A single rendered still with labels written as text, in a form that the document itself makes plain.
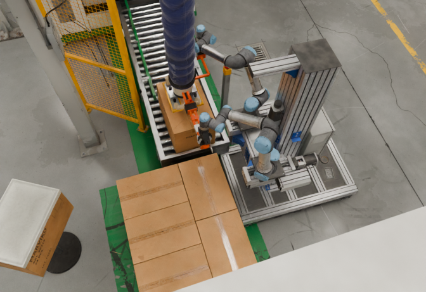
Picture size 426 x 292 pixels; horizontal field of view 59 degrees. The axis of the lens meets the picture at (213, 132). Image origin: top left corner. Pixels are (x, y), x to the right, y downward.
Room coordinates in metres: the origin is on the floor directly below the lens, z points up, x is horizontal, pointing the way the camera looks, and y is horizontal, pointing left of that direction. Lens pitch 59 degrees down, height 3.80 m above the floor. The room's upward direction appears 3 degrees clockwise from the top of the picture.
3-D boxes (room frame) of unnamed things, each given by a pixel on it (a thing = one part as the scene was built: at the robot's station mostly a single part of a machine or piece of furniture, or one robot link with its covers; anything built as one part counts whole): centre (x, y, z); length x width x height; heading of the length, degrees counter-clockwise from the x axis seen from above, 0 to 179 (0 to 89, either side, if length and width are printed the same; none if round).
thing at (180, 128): (2.02, 0.27, 0.75); 0.60 x 0.40 x 0.40; 22
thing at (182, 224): (0.98, 0.21, 0.34); 1.20 x 1.00 x 0.40; 21
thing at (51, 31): (2.08, 1.27, 1.62); 0.20 x 0.05 x 0.30; 21
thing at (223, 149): (1.70, 0.16, 0.47); 0.70 x 0.03 x 0.15; 111
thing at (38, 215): (0.81, 1.43, 0.82); 0.60 x 0.40 x 0.40; 170
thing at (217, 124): (1.45, -0.03, 1.50); 0.11 x 0.11 x 0.08; 63
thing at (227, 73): (2.42, -0.11, 0.50); 0.07 x 0.07 x 1.00; 21
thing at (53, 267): (0.81, 1.43, 0.31); 0.40 x 0.40 x 0.62
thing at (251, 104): (1.83, -0.31, 1.20); 0.13 x 0.12 x 0.14; 141
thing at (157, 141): (2.68, 0.88, 0.50); 2.31 x 0.05 x 0.19; 21
